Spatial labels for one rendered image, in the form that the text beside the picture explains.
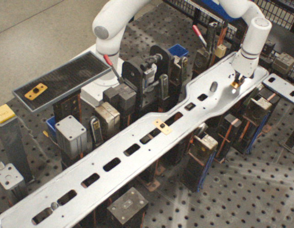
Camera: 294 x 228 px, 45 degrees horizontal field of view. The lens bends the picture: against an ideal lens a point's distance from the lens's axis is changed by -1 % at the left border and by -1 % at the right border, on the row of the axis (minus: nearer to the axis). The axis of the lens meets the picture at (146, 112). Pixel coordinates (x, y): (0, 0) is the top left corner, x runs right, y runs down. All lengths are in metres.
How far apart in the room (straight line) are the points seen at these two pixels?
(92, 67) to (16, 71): 1.81
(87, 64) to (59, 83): 0.15
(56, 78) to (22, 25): 2.33
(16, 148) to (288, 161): 1.29
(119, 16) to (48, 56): 1.78
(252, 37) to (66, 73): 0.76
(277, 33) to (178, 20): 0.77
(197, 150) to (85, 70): 0.55
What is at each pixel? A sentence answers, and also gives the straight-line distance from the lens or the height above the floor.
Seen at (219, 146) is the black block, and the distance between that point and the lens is 1.72.
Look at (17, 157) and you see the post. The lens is 1.51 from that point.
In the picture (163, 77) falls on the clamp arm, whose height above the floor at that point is 1.10.
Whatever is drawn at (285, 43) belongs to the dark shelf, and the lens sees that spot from 2.05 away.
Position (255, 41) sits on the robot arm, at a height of 1.28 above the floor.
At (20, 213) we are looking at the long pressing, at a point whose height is 1.00.
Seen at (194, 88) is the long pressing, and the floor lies 1.00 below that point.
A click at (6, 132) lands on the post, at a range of 1.36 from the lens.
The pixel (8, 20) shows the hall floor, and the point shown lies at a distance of 3.81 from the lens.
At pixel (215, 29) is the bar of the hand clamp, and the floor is 1.19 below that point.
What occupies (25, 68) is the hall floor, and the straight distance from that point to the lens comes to 3.23.
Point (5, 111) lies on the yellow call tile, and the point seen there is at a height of 1.16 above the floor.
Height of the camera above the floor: 2.14
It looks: 49 degrees down
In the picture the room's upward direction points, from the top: 8 degrees clockwise
